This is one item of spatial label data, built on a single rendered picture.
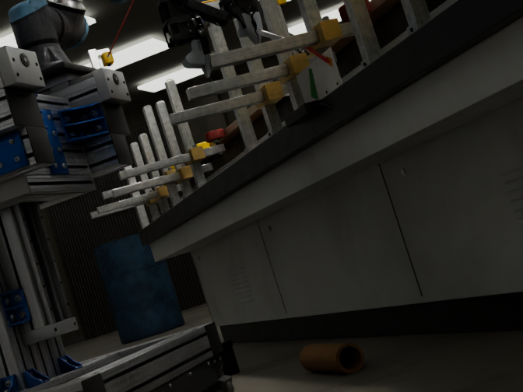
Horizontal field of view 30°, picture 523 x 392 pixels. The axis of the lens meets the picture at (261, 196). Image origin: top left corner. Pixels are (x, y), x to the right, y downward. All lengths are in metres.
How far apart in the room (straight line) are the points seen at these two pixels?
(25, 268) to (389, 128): 0.99
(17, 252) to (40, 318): 0.18
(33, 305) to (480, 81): 1.27
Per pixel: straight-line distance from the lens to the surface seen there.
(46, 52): 2.84
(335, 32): 2.44
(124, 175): 3.79
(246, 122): 3.19
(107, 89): 2.72
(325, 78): 2.47
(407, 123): 2.20
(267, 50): 2.40
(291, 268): 3.79
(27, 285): 2.56
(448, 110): 2.04
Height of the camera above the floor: 0.35
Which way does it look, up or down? 4 degrees up
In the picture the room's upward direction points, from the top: 18 degrees counter-clockwise
